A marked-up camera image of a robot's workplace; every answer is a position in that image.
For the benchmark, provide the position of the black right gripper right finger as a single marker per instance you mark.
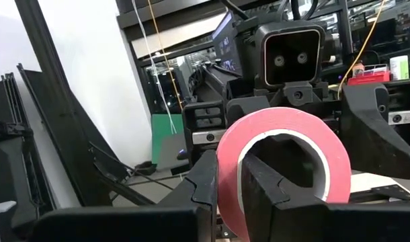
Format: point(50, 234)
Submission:
point(292, 218)

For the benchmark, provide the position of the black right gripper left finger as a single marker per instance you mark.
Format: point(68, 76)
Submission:
point(205, 188)

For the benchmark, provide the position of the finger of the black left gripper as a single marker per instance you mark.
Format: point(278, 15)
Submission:
point(369, 134)
point(245, 106)

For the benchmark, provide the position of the pink tape roll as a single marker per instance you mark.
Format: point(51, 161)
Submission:
point(232, 161)

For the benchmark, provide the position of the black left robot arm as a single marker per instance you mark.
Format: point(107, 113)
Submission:
point(208, 77)

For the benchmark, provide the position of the green board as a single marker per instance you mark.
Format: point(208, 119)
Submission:
point(166, 141)

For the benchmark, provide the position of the red storage bin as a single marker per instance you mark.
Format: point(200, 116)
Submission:
point(369, 78)

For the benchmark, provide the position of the black computer monitor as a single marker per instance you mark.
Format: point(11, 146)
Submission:
point(225, 43)

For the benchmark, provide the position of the white container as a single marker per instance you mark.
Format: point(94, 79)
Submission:
point(399, 67)

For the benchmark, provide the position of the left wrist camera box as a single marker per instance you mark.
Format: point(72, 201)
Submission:
point(292, 50)

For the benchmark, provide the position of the black aluminium table frame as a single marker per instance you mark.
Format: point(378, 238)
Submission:
point(58, 101)

